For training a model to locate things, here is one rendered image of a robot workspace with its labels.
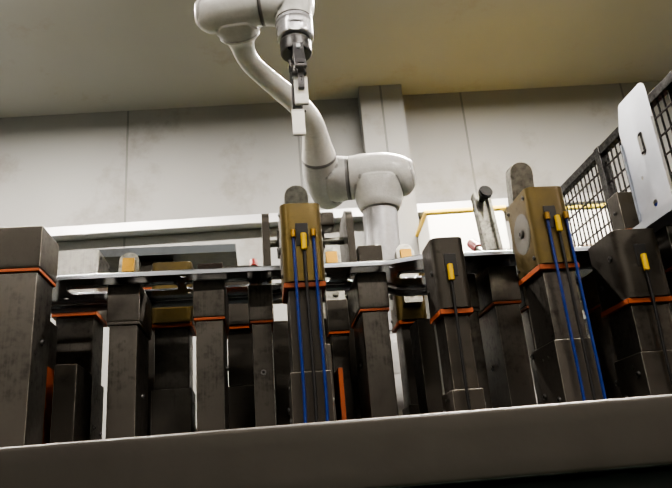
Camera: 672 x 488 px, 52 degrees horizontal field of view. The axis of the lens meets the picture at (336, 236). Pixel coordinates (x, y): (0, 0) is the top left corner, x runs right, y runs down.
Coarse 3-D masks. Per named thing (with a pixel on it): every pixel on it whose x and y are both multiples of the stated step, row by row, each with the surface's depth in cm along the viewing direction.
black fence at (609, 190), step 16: (656, 96) 172; (608, 144) 196; (592, 160) 206; (608, 160) 199; (576, 176) 216; (592, 176) 208; (608, 176) 198; (592, 192) 209; (608, 192) 197; (592, 208) 210; (608, 208) 197; (608, 224) 200
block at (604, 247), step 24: (600, 240) 102; (624, 240) 98; (648, 240) 98; (600, 264) 102; (624, 264) 97; (648, 264) 96; (600, 288) 102; (624, 288) 96; (648, 288) 95; (624, 312) 97; (648, 312) 95; (624, 336) 97; (648, 336) 94; (624, 360) 97; (648, 360) 92; (624, 384) 97; (648, 384) 91
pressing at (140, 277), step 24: (336, 264) 107; (360, 264) 108; (384, 264) 108; (408, 264) 112; (480, 264) 116; (504, 264) 117; (72, 288) 110; (168, 288) 114; (192, 288) 115; (240, 288) 118; (336, 288) 120; (408, 288) 128
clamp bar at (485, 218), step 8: (480, 192) 139; (488, 192) 139; (472, 200) 142; (480, 200) 142; (488, 200) 141; (480, 208) 141; (488, 208) 141; (480, 216) 139; (488, 216) 140; (480, 224) 138; (488, 224) 139; (496, 224) 138; (480, 232) 138; (488, 232) 138; (496, 232) 137; (480, 240) 138; (488, 240) 137; (496, 240) 137; (488, 248) 135; (496, 248) 137
